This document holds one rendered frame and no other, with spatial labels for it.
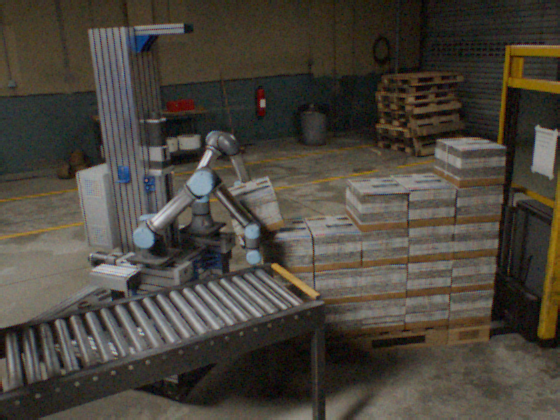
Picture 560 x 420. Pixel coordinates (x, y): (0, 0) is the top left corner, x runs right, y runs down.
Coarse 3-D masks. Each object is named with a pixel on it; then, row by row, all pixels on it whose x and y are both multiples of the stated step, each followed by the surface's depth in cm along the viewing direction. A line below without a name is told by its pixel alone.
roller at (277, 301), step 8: (248, 272) 270; (248, 280) 265; (256, 280) 261; (256, 288) 257; (264, 288) 252; (264, 296) 250; (272, 296) 244; (280, 296) 244; (280, 304) 237; (288, 304) 236
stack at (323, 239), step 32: (288, 224) 330; (320, 224) 328; (352, 224) 326; (288, 256) 310; (320, 256) 313; (352, 256) 315; (384, 256) 318; (288, 288) 316; (320, 288) 318; (352, 288) 322; (384, 288) 325; (416, 288) 327; (352, 320) 328; (384, 320) 332; (416, 320) 335; (288, 352) 329; (352, 352) 335
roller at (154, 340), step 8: (128, 304) 243; (136, 304) 241; (136, 312) 234; (144, 312) 235; (136, 320) 230; (144, 320) 226; (144, 328) 221; (152, 328) 220; (152, 336) 214; (152, 344) 210; (160, 344) 207
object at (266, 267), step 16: (240, 272) 270; (272, 272) 278; (176, 288) 255; (192, 288) 258; (112, 304) 241; (32, 320) 229; (48, 320) 229; (64, 320) 231; (0, 336) 220; (0, 352) 221
